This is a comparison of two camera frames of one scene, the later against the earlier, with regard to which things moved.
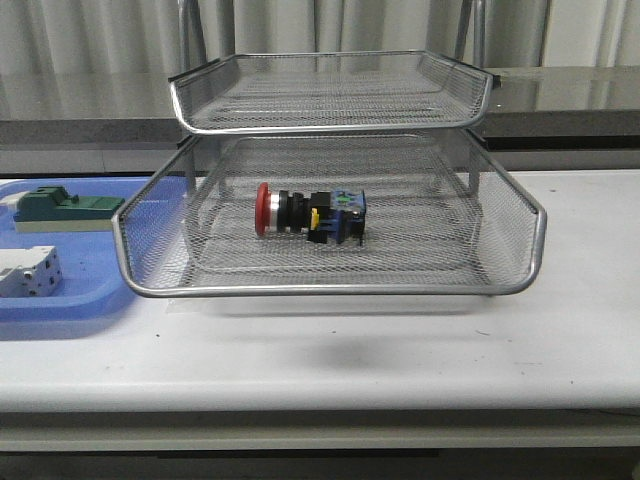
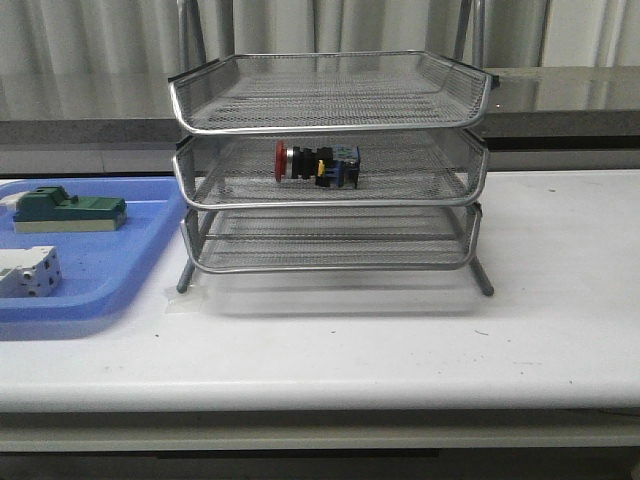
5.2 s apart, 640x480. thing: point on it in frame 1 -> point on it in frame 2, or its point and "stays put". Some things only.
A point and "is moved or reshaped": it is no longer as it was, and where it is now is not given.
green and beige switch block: x=53 y=209 stays put
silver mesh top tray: x=338 y=93 stays put
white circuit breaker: x=29 y=272 stays put
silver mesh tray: x=331 y=213 is moved or reshaped
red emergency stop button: x=338 y=215 -> x=326 y=166
